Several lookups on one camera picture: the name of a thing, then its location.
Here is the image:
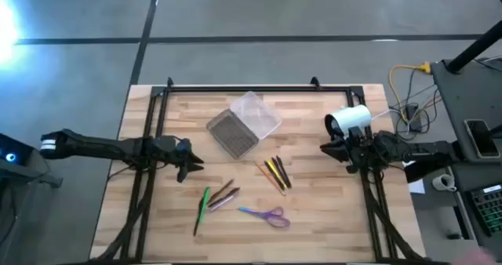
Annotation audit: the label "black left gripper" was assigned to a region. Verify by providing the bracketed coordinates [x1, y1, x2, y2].
[151, 134, 206, 183]

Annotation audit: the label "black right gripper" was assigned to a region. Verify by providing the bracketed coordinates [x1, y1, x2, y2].
[318, 125, 380, 174]

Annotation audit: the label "green pen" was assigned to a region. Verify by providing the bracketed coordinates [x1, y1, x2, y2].
[198, 186, 212, 225]

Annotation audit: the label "clear pen with purple cap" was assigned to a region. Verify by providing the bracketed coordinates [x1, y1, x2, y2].
[209, 193, 239, 214]

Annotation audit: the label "black click pen with clip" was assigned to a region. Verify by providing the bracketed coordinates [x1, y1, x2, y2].
[271, 157, 290, 189]

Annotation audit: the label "slim black pen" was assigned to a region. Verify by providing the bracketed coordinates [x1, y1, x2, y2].
[192, 200, 205, 238]

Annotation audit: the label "yellow highlighter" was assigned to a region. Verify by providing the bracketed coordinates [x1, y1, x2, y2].
[266, 159, 289, 190]

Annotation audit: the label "orange pencil with eraser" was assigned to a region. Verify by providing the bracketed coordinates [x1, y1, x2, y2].
[253, 161, 286, 197]

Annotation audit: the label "purple handled scissors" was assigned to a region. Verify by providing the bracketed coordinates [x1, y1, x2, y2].
[237, 205, 292, 230]

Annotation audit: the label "clear plastic supply box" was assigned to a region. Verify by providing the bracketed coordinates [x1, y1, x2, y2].
[229, 90, 283, 140]

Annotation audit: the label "black control box blue light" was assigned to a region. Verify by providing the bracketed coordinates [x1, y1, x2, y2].
[0, 132, 35, 176]

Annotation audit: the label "black power adapter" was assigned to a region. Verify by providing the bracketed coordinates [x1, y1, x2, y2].
[405, 103, 423, 133]

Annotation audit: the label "white paper sheet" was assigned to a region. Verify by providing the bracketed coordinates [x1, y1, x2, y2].
[402, 160, 426, 195]

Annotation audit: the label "white mug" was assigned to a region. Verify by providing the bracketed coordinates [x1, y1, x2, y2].
[431, 173, 457, 193]

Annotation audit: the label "dark grey side desk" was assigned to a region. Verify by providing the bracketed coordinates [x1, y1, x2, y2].
[430, 56, 502, 258]

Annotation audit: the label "black smartphone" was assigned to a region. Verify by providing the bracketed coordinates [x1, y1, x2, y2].
[464, 118, 501, 159]

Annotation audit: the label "black keyboard with green keys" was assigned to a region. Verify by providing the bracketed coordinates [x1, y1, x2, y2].
[469, 183, 502, 237]

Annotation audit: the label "black pole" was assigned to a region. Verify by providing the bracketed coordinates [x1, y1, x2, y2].
[446, 20, 502, 74]

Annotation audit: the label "white lamp cable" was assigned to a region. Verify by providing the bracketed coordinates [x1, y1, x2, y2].
[369, 108, 402, 122]

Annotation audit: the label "yellow cable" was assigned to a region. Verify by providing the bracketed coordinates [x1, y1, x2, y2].
[388, 61, 432, 123]

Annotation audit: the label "black cable bundle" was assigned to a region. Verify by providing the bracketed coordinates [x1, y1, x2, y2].
[395, 68, 442, 141]

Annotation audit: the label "black aluminium table frame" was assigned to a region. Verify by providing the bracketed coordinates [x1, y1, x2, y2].
[92, 75, 432, 265]

